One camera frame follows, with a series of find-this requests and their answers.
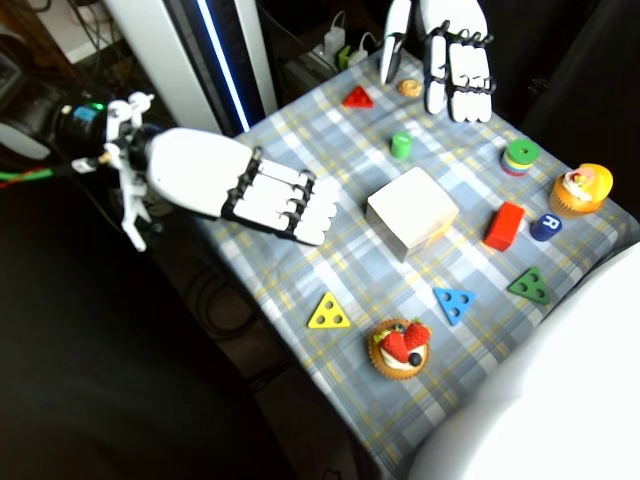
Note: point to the white column with blue light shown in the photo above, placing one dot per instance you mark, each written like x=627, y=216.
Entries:
x=165, y=60

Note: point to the green plug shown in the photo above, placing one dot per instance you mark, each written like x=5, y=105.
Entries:
x=344, y=56

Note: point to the blue plaid tablecloth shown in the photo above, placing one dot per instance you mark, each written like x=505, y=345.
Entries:
x=380, y=280

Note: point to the red triangle with holes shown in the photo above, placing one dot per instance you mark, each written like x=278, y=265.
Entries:
x=358, y=99

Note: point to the white paper box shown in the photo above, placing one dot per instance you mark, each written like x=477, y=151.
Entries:
x=412, y=207

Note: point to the swirl butter cookie toy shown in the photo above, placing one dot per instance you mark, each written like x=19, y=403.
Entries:
x=410, y=88

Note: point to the white charger plug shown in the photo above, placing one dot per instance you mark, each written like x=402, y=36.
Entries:
x=361, y=52
x=334, y=39

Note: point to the yellow triangle with holes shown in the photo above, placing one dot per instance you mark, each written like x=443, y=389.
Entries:
x=328, y=316

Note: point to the blue triangle with holes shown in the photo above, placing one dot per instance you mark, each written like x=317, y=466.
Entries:
x=452, y=302

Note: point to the green triangle with holes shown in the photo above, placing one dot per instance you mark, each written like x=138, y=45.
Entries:
x=531, y=287

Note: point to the yellow frosted toy cupcake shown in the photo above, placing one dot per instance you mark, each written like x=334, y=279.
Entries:
x=580, y=192

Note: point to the blue cylinder with letter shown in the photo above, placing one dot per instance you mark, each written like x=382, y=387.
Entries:
x=546, y=227

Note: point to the grey power strip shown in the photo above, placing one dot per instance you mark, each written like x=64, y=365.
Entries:
x=305, y=65

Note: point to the strawberry toy cupcake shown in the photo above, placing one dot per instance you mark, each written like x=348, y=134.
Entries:
x=400, y=350

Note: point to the red rectangular block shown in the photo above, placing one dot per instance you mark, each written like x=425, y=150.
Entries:
x=504, y=227

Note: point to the large white rounded cover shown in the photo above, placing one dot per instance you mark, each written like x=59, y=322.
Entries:
x=550, y=380

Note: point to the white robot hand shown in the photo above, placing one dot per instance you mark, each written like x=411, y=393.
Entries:
x=200, y=170
x=467, y=65

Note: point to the green cylinder block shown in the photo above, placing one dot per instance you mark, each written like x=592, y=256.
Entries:
x=401, y=145

